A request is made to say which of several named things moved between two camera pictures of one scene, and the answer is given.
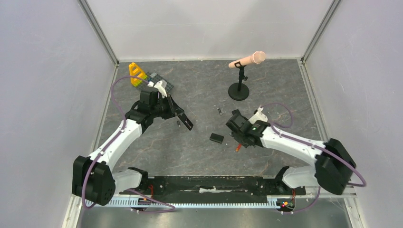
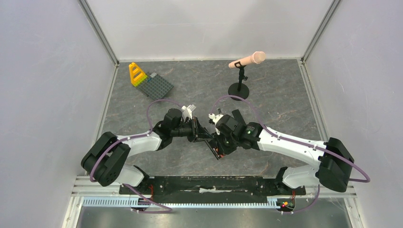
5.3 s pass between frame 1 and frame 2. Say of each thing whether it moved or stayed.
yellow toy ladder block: stayed
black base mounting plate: stayed
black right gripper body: moved
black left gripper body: moved
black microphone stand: stayed
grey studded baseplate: stayed
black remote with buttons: moved
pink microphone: stayed
